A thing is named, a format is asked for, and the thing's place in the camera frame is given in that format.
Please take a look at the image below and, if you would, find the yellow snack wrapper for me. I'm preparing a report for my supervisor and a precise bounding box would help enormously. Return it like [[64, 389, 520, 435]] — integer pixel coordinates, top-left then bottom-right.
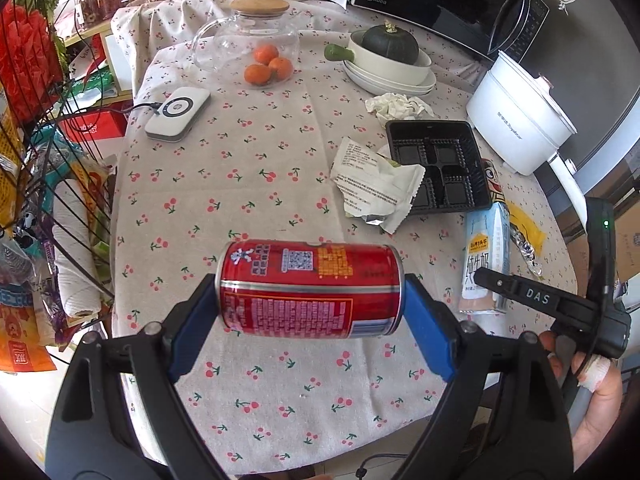
[[506, 200, 546, 278]]

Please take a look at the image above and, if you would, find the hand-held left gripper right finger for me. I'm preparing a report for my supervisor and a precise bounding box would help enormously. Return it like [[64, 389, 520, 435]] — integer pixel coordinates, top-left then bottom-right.
[[390, 274, 576, 480]]

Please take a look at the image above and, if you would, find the cherry print tablecloth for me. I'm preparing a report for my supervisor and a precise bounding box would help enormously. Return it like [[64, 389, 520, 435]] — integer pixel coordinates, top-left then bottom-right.
[[110, 0, 581, 476]]

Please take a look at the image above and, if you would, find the orange snack packet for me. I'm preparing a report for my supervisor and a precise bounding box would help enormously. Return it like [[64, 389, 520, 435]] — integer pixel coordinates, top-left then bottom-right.
[[0, 290, 58, 373]]

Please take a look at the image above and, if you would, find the white flat electronic device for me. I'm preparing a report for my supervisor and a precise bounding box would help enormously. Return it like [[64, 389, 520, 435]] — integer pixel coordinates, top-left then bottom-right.
[[145, 86, 212, 143]]

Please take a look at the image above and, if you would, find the crumpled white tissue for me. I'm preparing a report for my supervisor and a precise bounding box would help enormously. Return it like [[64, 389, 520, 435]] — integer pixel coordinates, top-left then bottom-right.
[[365, 92, 436, 121]]

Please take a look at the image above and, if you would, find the red cartoon snack packet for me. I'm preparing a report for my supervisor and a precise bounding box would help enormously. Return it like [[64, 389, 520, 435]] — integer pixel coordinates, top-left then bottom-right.
[[480, 157, 508, 206]]

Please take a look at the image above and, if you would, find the dark green pumpkin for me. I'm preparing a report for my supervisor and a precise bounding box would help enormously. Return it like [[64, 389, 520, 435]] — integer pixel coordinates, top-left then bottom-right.
[[361, 20, 420, 66]]

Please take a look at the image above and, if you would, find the glass pot wooden lid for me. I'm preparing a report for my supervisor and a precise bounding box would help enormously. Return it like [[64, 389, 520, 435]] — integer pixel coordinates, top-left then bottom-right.
[[191, 0, 301, 91]]

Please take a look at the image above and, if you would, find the white electric pot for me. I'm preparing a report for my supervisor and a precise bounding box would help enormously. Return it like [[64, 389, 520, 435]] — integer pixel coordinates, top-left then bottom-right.
[[466, 50, 601, 241]]

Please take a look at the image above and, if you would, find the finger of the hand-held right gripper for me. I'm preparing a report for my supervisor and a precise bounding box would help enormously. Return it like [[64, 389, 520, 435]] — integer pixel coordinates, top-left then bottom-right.
[[472, 266, 601, 328]]

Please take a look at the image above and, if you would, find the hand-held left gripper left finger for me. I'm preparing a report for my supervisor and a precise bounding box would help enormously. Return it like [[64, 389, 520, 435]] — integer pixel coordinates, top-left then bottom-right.
[[45, 274, 231, 480]]

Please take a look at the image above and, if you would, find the grey refrigerator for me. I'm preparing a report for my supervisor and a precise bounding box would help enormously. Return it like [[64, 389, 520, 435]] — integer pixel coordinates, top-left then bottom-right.
[[532, 0, 640, 211]]

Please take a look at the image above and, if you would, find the red mesh bag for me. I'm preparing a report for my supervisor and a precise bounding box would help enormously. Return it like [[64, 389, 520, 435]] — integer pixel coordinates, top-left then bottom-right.
[[0, 2, 66, 121]]

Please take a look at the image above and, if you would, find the black plastic tray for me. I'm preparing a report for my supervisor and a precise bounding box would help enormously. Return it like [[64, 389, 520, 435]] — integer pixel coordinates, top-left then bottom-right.
[[385, 120, 493, 213]]

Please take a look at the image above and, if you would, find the paper towel roll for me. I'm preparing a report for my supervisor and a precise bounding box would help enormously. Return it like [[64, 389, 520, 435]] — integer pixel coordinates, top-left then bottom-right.
[[50, 177, 98, 318]]

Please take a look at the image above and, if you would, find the red box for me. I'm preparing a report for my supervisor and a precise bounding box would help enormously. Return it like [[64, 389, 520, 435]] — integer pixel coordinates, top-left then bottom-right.
[[62, 110, 128, 142]]

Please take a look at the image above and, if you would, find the person's right hand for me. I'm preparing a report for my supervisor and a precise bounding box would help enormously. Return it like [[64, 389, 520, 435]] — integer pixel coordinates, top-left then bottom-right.
[[539, 330, 625, 461]]

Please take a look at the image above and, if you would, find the white lidded container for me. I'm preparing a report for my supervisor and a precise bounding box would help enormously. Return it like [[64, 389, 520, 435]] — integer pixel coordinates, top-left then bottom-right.
[[342, 62, 437, 97]]

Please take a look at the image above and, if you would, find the red drink can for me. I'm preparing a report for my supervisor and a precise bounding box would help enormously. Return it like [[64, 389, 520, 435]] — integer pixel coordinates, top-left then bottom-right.
[[215, 240, 406, 338]]

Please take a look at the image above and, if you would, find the white printed wrapper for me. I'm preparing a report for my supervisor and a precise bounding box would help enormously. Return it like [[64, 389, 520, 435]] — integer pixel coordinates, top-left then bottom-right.
[[330, 136, 426, 235]]

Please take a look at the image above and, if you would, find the brown cardboard box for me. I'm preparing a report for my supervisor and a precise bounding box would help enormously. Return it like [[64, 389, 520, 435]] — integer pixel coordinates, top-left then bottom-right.
[[565, 207, 640, 311]]

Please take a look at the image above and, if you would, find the blue white milk carton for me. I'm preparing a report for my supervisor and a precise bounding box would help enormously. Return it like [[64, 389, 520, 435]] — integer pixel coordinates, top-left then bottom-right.
[[459, 202, 512, 316]]

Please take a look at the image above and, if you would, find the black wire rack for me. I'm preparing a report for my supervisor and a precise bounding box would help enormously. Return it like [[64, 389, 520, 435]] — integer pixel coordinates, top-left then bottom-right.
[[0, 0, 117, 341]]

